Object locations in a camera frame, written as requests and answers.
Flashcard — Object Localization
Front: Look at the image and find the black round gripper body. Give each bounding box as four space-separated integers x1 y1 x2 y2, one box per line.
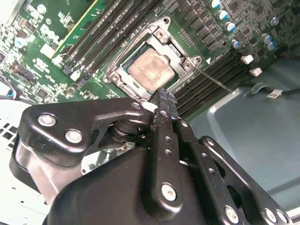
43 149 211 225

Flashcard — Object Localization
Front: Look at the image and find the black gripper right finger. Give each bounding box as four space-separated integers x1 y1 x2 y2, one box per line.
169 93 293 225

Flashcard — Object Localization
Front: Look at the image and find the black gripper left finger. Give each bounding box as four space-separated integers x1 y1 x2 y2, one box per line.
9 88 184 220

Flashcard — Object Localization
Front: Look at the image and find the thin wire locking lever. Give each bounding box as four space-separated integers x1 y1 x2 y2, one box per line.
105 23 158 80
194 66 236 95

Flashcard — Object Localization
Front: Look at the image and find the metal socket cover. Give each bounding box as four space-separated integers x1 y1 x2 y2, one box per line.
117 35 195 97

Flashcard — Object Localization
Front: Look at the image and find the silver topped CPU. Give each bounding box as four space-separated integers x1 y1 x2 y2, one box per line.
120 43 176 93

